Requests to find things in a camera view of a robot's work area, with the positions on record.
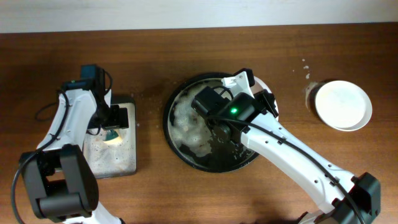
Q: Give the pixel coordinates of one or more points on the green yellow sponge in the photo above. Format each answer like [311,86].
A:
[112,137]

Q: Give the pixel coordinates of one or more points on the rectangular black soap tray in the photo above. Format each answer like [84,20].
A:
[107,161]

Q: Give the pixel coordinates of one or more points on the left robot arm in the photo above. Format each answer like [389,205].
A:
[59,182]

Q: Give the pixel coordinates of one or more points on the pinkish white plate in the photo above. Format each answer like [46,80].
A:
[260,86]

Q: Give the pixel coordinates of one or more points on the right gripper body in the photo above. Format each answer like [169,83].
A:
[268,101]

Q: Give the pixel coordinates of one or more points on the round black tray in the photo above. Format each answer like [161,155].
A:
[190,139]

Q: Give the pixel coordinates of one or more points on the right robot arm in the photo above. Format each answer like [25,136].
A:
[248,120]

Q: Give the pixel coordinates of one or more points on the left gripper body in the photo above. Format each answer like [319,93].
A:
[116,117]

